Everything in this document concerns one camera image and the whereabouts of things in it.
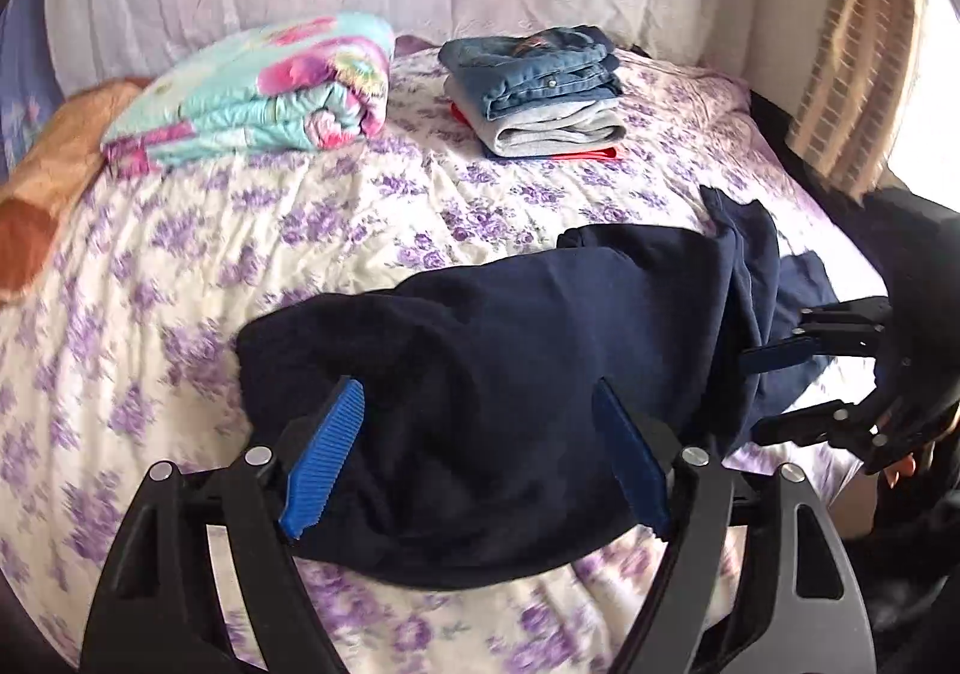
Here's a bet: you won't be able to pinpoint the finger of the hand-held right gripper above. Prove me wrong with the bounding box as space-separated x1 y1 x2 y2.
739 297 893 375
752 400 910 474

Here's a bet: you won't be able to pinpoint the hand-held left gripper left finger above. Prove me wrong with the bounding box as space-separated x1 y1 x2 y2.
81 376 366 674

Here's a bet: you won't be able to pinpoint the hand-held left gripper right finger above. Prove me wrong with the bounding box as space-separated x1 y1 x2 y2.
592 378 878 674

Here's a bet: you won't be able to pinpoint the navy blue pants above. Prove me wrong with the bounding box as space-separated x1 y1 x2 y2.
236 185 835 589

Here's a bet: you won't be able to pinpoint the folded grey pants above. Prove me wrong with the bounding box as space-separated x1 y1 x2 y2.
445 85 628 158

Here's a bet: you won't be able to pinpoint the person's right hand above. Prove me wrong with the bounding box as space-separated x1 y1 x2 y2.
885 450 920 489

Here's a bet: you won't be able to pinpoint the dark cloth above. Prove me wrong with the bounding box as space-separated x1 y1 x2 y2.
844 445 960 649

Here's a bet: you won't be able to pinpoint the purple floral bed sheet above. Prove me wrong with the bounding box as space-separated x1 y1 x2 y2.
0 48 893 674

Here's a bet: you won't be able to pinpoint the folded red garment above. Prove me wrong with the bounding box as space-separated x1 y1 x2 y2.
450 103 617 163

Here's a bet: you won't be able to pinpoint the beige striped curtain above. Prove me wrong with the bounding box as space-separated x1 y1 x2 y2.
784 0 927 199

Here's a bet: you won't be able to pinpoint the folded teal pink floral blanket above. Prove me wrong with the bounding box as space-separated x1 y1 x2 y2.
101 12 397 174

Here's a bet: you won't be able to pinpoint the folded blue jeans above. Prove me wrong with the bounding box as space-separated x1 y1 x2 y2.
438 26 625 119

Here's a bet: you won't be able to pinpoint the orange pillow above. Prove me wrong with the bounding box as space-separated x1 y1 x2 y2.
0 78 151 304

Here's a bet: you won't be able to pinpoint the lilac floral pillow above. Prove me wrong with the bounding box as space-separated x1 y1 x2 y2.
0 0 68 166

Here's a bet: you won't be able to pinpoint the dark wooden bed frame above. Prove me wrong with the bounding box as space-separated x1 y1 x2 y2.
746 88 890 214

